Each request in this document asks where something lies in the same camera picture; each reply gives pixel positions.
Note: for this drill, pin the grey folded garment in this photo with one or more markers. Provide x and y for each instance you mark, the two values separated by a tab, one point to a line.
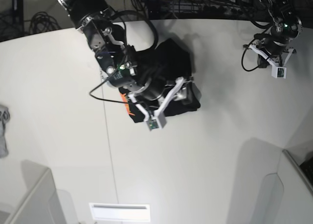
4	119

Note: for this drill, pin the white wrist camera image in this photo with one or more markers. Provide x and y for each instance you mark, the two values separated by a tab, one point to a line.
279	72
156	121

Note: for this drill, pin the black T-shirt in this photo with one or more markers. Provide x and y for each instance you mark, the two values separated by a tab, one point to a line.
167	60

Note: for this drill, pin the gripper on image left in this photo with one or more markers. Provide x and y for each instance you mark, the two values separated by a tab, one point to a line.
152	93

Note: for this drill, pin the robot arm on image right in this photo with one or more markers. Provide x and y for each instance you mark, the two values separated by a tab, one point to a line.
284	27

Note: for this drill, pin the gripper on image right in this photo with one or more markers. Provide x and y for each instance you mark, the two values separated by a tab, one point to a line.
276	51

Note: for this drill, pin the white panel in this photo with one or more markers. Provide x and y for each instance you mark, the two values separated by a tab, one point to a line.
35	199
286	196

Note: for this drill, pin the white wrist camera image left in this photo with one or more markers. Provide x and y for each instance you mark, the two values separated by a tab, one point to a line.
156	121

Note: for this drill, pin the white panel lower right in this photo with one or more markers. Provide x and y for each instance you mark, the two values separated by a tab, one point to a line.
286	196

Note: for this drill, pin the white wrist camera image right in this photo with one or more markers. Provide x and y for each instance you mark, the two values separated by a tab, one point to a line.
279	72

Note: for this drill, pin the black keyboard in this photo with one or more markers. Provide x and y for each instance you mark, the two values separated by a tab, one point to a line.
307	169

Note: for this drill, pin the white panel lower left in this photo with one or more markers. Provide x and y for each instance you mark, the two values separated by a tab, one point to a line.
35	199

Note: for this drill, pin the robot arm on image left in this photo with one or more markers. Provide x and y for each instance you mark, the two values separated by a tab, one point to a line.
106	39

